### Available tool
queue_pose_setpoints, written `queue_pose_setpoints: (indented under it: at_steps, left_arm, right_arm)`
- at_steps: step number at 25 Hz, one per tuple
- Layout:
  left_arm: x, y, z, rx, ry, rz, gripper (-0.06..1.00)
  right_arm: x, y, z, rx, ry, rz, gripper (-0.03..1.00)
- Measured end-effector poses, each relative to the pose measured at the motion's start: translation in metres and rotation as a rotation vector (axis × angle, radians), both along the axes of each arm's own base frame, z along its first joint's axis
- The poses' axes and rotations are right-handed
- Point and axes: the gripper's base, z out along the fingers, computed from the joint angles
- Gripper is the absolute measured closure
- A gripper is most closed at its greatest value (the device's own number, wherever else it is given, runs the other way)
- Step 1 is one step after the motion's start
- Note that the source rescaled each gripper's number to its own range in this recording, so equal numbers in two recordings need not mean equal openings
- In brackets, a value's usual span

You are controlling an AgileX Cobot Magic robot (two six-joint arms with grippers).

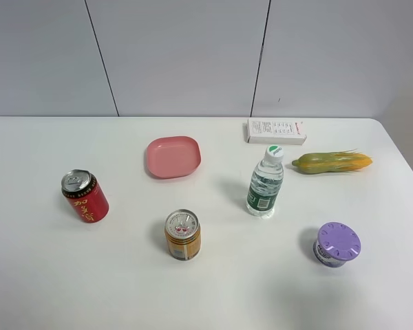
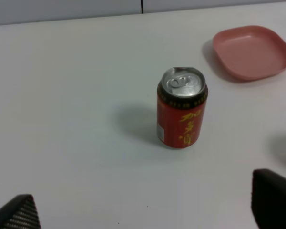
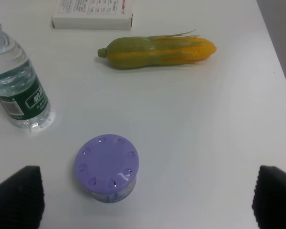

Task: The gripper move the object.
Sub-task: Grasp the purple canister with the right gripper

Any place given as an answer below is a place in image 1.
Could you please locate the red drink can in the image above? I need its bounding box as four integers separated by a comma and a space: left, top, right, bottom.
61, 169, 109, 223

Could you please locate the clear water bottle green label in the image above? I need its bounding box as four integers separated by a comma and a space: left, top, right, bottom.
246, 144, 284, 219

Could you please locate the pink square plate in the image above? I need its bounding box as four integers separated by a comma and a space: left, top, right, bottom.
145, 136, 202, 179

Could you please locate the orange drink can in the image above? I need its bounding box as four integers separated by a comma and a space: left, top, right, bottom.
165, 209, 201, 261

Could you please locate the toy corn cob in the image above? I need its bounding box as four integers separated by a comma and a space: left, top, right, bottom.
291, 151, 372, 175

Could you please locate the purple lidded jar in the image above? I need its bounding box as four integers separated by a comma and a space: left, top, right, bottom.
313, 222, 361, 268

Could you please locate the white cardboard box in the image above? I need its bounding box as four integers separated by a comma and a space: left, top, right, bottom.
246, 118, 307, 145

